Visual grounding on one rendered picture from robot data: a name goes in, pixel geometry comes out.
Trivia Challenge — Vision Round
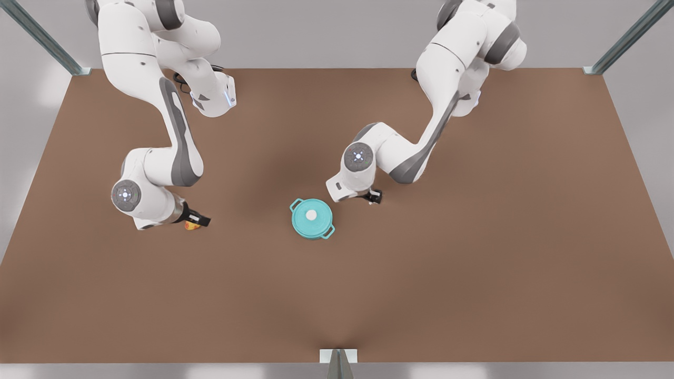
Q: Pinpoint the teal pot lid white knob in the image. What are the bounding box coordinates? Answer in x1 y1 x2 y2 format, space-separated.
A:
292 198 333 235

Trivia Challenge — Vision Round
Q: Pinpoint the teal pot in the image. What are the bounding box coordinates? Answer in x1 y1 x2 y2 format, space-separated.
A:
290 198 336 241

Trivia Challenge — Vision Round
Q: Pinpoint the silver frame post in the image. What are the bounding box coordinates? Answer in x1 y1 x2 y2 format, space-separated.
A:
0 0 92 76
320 348 358 379
583 0 674 75

